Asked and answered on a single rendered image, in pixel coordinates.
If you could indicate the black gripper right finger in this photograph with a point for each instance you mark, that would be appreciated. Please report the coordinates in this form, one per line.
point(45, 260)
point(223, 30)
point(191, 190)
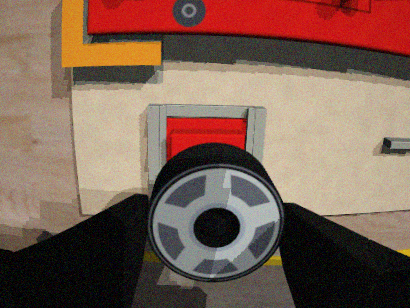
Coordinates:
point(329, 266)

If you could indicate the yellow rectangular outline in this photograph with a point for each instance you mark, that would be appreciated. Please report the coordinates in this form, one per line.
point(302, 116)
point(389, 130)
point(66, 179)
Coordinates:
point(150, 255)

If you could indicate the black and grey wheel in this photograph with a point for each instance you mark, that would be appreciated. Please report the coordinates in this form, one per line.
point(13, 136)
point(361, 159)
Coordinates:
point(198, 179)

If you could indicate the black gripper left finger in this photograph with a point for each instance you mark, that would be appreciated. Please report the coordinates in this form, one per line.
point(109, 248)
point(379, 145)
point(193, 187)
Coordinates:
point(92, 265)

